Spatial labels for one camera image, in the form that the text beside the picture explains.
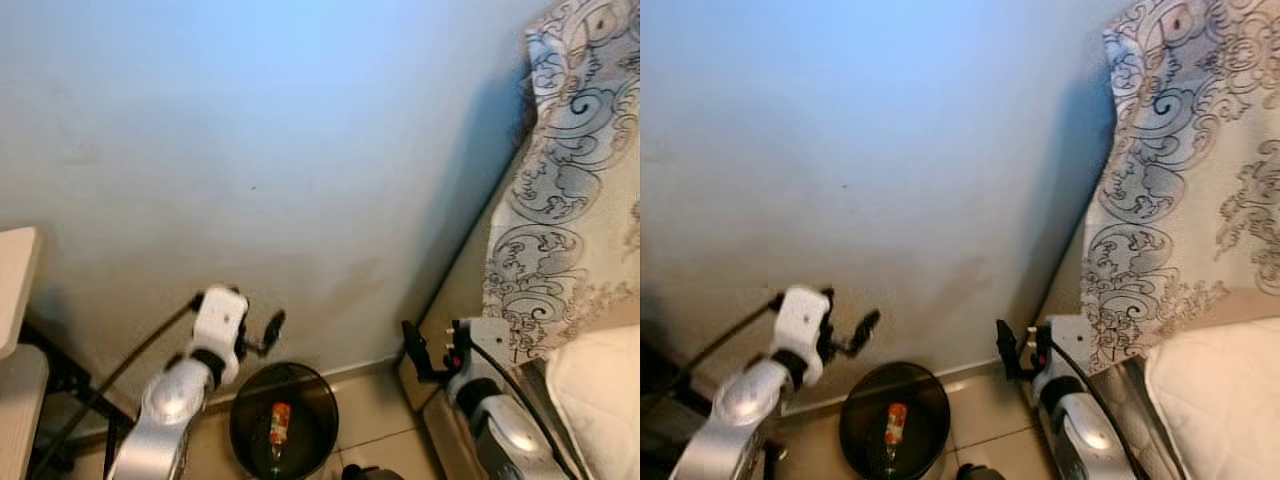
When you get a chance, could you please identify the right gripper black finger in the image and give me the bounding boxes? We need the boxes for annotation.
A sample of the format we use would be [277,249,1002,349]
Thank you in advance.
[401,319,433,379]
[995,318,1025,377]

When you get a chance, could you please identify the bottle with orange label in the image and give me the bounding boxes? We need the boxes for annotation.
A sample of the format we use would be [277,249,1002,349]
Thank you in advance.
[880,402,909,473]
[268,402,293,473]

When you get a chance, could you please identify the black round trash bin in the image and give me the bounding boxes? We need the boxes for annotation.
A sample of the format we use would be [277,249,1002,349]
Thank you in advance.
[838,362,951,480]
[228,362,339,480]

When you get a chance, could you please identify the white quilted mattress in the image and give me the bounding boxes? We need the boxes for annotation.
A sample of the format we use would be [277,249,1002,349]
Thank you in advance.
[1143,315,1280,480]
[545,322,641,480]

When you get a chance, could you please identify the black desk frame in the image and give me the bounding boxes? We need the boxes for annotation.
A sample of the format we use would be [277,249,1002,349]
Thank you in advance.
[640,340,711,451]
[20,325,131,471]

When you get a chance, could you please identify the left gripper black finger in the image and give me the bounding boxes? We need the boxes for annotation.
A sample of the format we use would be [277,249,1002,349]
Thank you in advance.
[845,307,882,357]
[256,308,288,355]

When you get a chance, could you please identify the white desk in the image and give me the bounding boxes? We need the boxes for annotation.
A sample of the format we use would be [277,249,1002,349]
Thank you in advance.
[0,227,49,480]

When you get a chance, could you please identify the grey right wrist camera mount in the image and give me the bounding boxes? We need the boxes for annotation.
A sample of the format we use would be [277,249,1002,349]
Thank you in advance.
[1045,315,1096,386]
[452,318,513,386]

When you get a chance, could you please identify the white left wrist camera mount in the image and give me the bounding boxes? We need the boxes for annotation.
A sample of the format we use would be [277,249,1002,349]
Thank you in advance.
[190,285,249,386]
[775,285,833,386]

